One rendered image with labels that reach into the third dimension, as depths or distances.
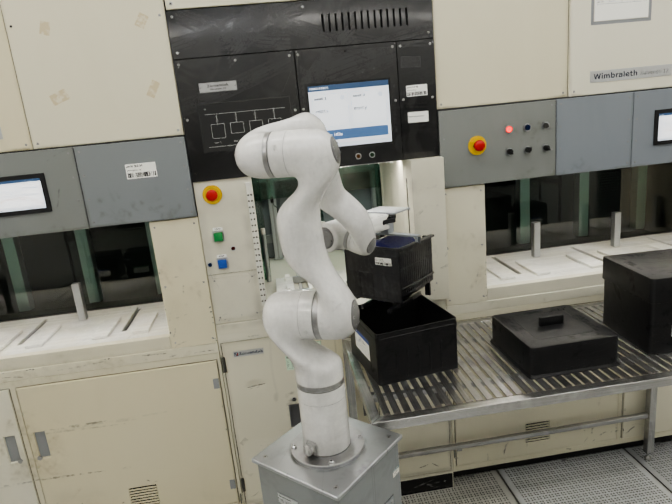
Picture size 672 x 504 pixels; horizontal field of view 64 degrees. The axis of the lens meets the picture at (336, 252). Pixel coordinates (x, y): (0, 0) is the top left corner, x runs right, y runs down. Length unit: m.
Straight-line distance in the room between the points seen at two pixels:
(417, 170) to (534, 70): 0.56
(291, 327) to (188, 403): 1.00
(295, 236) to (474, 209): 1.04
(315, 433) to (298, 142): 0.70
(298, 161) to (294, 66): 0.83
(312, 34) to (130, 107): 0.65
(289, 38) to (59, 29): 0.72
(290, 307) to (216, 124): 0.85
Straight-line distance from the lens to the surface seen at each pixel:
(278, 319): 1.28
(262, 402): 2.19
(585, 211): 2.83
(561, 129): 2.19
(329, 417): 1.36
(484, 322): 2.16
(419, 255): 1.75
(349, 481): 1.36
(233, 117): 1.91
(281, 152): 1.14
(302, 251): 1.19
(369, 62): 1.95
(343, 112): 1.93
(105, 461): 2.38
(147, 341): 2.12
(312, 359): 1.31
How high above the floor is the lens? 1.59
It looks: 14 degrees down
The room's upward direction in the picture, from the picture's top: 6 degrees counter-clockwise
